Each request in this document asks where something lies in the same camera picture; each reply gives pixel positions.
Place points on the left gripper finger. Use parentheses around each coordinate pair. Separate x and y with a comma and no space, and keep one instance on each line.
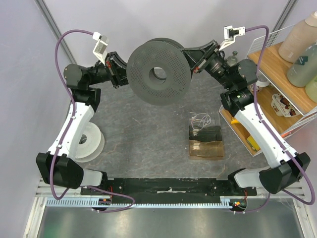
(120,80)
(117,63)

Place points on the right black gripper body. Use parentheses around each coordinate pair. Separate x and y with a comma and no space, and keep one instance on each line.
(206,59)

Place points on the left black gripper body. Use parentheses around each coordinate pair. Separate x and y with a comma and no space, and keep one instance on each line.
(112,67)

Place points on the dark grey cable spool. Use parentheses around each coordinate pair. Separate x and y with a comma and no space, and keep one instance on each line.
(158,72)

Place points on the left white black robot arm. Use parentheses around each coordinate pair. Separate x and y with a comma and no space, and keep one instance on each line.
(57,166)

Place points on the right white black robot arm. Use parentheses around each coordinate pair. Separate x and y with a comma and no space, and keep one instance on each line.
(286,165)

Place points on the glass bottle green cap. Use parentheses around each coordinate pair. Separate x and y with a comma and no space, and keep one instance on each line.
(232,59)

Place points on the white paper cup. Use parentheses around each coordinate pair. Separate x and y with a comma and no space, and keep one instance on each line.
(261,83)

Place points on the yellow candy bag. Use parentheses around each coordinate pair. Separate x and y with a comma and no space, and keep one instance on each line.
(234,121)

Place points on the white pudding cup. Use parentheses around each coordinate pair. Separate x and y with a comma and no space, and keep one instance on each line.
(282,107)

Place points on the orange snack box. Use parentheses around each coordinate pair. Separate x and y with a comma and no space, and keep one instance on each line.
(253,144)

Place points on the beige plastic bottle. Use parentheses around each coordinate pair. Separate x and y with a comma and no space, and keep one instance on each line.
(302,35)

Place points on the green liquid bottle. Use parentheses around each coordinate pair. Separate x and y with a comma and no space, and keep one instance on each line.
(304,69)

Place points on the light green bottle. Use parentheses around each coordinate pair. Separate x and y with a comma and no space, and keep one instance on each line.
(311,89)

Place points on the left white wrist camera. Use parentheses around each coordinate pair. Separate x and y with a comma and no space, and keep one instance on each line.
(100,48)

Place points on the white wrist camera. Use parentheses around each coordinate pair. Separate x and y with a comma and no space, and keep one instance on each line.
(100,48)
(230,34)

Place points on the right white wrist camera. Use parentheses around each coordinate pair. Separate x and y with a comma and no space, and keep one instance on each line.
(230,34)

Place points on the white cable spool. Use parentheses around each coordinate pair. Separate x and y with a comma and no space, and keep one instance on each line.
(90,145)

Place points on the white wire shelf rack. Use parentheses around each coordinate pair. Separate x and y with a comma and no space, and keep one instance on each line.
(274,68)

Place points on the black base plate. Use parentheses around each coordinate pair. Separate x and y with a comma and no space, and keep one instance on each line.
(150,186)

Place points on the blue grey cable duct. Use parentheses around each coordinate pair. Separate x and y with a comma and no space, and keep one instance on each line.
(224,203)

